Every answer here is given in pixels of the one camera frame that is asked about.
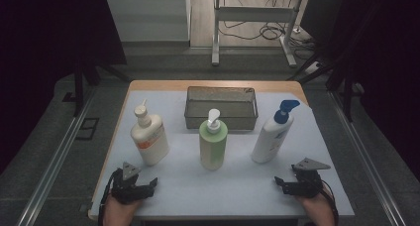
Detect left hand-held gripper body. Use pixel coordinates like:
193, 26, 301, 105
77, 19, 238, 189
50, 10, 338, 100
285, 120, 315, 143
110, 161, 157, 206

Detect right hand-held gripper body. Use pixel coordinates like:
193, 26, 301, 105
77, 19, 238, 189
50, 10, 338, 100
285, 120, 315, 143
284, 157, 332, 199

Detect cream pump bottle orange label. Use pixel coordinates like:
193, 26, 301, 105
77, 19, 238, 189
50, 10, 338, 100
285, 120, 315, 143
130, 98, 170, 167

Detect white bottle blue pump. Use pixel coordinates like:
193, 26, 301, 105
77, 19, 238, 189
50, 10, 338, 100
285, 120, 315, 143
251, 99, 301, 165

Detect green pump bottle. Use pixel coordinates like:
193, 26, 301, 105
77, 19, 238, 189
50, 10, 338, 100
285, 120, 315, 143
198, 108, 229, 171

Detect grey metal mesh basket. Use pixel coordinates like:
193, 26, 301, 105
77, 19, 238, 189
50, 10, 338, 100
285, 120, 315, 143
183, 85, 260, 132

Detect person's left hand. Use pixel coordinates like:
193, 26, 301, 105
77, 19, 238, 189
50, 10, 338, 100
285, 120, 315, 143
102, 195, 144, 226

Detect person's right hand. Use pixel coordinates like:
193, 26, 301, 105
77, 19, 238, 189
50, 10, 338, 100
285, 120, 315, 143
295, 189, 336, 226

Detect black tripod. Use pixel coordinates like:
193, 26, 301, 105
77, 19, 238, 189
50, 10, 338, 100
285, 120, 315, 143
286, 54, 357, 123

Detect black stand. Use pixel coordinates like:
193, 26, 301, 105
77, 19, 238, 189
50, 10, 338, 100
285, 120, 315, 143
72, 58, 132, 119

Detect white power strip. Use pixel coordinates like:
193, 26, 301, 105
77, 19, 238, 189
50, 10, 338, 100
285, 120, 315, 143
305, 60, 324, 75

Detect dark curtain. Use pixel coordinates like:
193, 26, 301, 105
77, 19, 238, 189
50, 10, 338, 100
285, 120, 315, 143
301, 0, 420, 180
0, 0, 128, 175

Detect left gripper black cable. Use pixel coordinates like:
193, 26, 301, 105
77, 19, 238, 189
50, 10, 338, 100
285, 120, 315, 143
97, 168, 122, 226

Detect aluminium floor rail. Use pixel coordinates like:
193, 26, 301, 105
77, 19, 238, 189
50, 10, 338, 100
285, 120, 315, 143
328, 90, 408, 226
15, 86, 97, 226

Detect black floor cables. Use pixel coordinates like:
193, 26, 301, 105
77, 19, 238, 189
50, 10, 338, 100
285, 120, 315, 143
220, 0, 316, 60

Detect white desk frame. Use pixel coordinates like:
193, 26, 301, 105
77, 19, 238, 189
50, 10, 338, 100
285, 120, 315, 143
211, 0, 304, 68

